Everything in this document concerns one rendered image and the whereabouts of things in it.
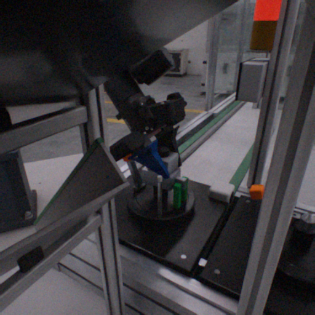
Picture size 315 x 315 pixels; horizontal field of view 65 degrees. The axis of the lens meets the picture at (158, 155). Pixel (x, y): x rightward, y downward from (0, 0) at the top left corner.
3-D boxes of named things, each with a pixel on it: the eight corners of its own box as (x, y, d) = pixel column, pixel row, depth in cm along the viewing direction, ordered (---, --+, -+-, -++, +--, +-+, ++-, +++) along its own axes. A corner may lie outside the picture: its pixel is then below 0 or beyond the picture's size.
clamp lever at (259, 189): (259, 231, 41) (248, 190, 39) (261, 223, 43) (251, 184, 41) (282, 232, 39) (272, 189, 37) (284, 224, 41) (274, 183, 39)
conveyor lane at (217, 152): (83, 258, 53) (76, 222, 48) (215, 133, 118) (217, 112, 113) (212, 331, 40) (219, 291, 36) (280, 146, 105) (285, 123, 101)
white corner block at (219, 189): (207, 203, 55) (208, 188, 53) (213, 193, 59) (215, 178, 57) (227, 210, 53) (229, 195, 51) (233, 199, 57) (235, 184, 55)
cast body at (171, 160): (141, 182, 49) (140, 150, 46) (153, 172, 53) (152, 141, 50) (180, 194, 45) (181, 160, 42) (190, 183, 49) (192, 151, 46)
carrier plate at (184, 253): (77, 225, 49) (75, 216, 48) (144, 172, 68) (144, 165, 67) (189, 280, 38) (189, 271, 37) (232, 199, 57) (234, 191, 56)
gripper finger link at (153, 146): (125, 159, 44) (147, 145, 40) (137, 151, 47) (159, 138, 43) (146, 192, 44) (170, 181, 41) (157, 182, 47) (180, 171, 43)
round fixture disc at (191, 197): (112, 211, 50) (111, 203, 49) (149, 179, 61) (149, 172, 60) (175, 238, 43) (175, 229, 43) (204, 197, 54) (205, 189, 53)
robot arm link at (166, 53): (73, 53, 41) (128, 2, 36) (93, 50, 48) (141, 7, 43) (117, 110, 44) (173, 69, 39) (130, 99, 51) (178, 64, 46)
